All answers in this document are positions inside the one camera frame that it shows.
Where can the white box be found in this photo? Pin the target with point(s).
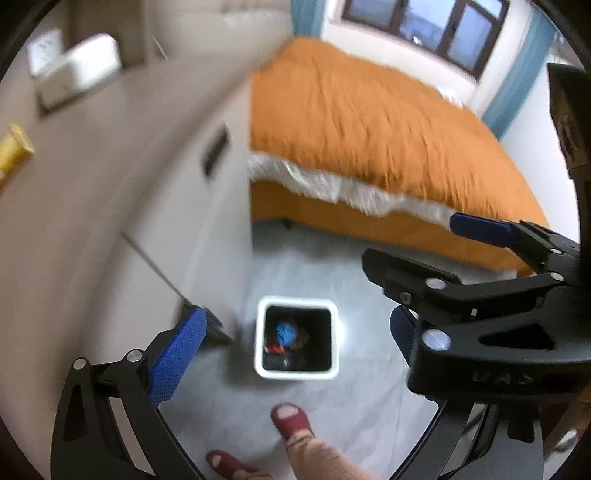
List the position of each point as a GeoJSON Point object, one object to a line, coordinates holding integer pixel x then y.
{"type": "Point", "coordinates": [78, 71]}

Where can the person's leg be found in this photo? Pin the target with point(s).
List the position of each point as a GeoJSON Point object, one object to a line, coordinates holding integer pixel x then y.
{"type": "Point", "coordinates": [323, 459]}

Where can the white square wall plate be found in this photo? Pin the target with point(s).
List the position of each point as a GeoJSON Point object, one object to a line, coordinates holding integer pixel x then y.
{"type": "Point", "coordinates": [44, 50]}

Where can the dark framed window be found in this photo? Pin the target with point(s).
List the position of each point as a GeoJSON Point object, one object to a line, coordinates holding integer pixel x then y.
{"type": "Point", "coordinates": [415, 23]}

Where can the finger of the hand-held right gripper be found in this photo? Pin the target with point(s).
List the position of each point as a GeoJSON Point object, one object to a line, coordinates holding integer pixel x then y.
{"type": "Point", "coordinates": [461, 318]}
{"type": "Point", "coordinates": [480, 228]}

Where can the blue curtain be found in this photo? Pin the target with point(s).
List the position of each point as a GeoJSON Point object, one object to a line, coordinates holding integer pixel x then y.
{"type": "Point", "coordinates": [304, 16]}
{"type": "Point", "coordinates": [517, 83]}

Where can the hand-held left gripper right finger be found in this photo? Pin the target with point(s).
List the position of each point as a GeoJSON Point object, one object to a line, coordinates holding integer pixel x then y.
{"type": "Point", "coordinates": [400, 330]}

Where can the white square trash bin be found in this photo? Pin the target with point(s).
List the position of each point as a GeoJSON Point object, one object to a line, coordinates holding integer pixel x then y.
{"type": "Point", "coordinates": [299, 374]}

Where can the bed with orange blanket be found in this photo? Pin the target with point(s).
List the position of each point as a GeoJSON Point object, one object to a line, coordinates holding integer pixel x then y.
{"type": "Point", "coordinates": [369, 129]}

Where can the white cabinet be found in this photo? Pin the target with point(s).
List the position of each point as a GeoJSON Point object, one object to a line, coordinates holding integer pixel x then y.
{"type": "Point", "coordinates": [152, 184]}

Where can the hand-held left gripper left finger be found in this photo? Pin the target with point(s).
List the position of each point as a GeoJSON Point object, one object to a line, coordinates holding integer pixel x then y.
{"type": "Point", "coordinates": [178, 353]}

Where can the blue crumpled wrapper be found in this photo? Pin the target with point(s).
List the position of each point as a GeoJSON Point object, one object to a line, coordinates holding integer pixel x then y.
{"type": "Point", "coordinates": [287, 332]}

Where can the orange bed frame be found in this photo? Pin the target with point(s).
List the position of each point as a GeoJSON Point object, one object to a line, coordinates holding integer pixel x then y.
{"type": "Point", "coordinates": [351, 224]}

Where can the yellow snack packet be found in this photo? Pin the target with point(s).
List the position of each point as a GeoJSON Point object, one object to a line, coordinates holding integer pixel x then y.
{"type": "Point", "coordinates": [11, 152]}

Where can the red wrapper scrap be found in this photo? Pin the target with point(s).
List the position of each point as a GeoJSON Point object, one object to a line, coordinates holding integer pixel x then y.
{"type": "Point", "coordinates": [276, 350]}

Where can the red slipper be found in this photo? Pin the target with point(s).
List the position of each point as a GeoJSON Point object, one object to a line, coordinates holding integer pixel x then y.
{"type": "Point", "coordinates": [226, 464]}
{"type": "Point", "coordinates": [292, 420]}

